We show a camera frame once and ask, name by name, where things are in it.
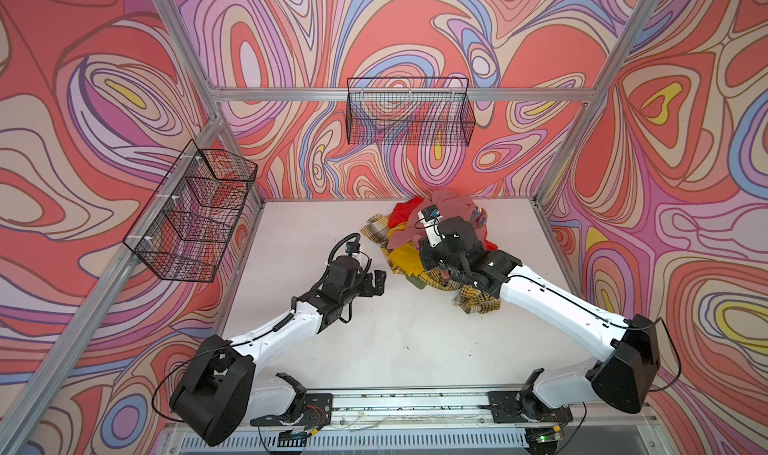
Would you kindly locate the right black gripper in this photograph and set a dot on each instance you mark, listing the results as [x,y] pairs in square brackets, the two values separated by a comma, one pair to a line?
[425,251]

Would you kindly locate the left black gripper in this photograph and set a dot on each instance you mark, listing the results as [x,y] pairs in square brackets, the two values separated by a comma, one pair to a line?
[369,290]

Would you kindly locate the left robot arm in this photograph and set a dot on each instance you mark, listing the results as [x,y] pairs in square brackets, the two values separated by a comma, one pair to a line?
[220,390]

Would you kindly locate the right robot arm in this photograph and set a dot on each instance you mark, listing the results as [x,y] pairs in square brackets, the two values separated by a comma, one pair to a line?
[624,354]

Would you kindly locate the yellow plaid flannel cloth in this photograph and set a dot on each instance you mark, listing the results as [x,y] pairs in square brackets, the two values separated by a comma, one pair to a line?
[468,299]

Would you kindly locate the mustard yellow cloth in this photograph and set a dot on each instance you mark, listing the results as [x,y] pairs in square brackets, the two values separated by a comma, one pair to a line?
[405,259]

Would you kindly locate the dusty pink t-shirt with print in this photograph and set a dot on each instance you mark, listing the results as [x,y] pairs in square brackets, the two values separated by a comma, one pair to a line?
[449,205]

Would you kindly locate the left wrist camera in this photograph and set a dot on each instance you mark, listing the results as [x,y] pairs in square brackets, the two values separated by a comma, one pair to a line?
[352,248]

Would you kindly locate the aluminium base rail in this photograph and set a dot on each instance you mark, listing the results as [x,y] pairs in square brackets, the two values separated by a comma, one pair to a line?
[440,420]

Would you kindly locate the black wire basket back wall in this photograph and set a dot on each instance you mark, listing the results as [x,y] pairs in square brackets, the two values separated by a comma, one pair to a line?
[409,111]

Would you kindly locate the black wire basket wall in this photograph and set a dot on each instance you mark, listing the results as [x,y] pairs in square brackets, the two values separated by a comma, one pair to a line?
[409,111]
[200,201]

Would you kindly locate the black wire basket left wall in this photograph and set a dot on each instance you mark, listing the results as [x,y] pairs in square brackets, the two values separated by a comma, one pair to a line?
[200,201]

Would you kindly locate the aluminium frame profiles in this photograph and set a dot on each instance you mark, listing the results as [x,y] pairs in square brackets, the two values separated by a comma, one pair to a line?
[98,98]

